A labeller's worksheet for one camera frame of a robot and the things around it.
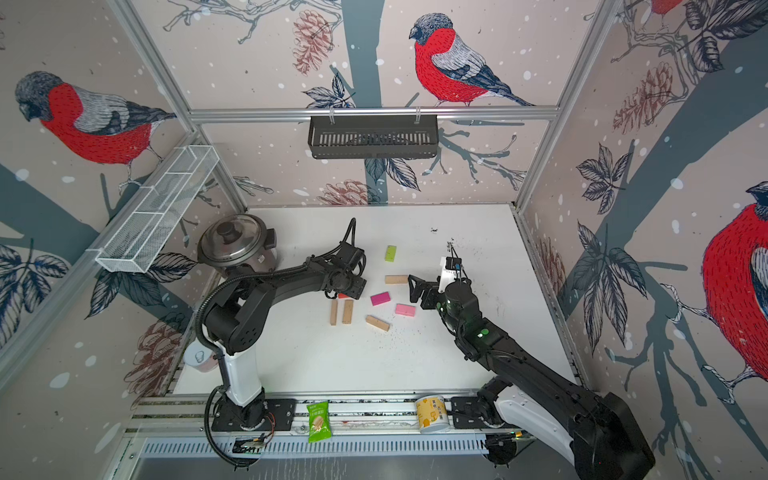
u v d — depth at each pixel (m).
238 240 0.87
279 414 0.74
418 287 0.71
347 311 0.92
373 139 1.05
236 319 0.50
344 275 0.74
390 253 1.07
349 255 0.79
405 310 0.92
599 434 0.38
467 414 0.73
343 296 0.87
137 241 0.71
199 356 0.78
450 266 0.69
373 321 0.89
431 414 0.68
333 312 0.92
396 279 1.00
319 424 0.71
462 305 0.58
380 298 0.95
